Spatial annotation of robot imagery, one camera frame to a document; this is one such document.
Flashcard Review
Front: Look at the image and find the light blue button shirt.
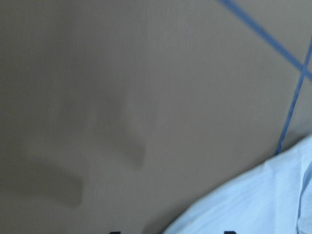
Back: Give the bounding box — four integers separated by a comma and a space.
165, 136, 312, 234

